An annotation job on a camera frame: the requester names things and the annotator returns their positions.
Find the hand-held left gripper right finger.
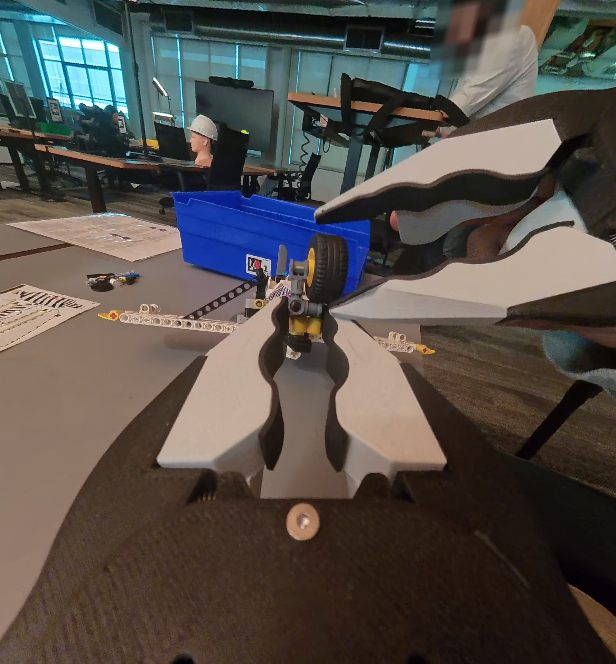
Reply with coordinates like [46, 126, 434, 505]
[325, 311, 449, 478]

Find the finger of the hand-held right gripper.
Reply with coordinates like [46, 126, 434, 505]
[329, 227, 616, 328]
[313, 118, 588, 247]

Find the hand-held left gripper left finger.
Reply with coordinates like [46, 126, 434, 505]
[157, 297, 285, 474]

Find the zebra striped lego aircraft model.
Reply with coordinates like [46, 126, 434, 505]
[98, 244, 436, 361]

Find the black lego wheel yellow hub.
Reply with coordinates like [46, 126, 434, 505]
[306, 233, 349, 305]

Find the small lego parts cluster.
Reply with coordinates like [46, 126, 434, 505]
[86, 271, 142, 292]

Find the person's right hand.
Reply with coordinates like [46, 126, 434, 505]
[461, 214, 539, 264]

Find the black metal leg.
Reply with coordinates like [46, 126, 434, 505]
[515, 381, 604, 460]

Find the wooden top standing desk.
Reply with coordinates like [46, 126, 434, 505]
[287, 91, 449, 195]

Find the blue plastic bin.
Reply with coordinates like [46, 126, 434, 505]
[170, 190, 371, 286]

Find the large black screen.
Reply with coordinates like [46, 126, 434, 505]
[195, 78, 276, 156]

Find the printed paper sheet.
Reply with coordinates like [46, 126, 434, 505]
[7, 213, 183, 262]

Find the zebra sticker sheet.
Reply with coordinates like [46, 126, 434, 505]
[0, 284, 100, 363]

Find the mannequin head with hard hat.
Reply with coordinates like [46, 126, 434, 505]
[187, 114, 219, 167]

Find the row of wooden desks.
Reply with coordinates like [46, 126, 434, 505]
[0, 124, 275, 213]

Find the black strapped bag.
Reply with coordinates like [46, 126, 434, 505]
[339, 73, 470, 130]

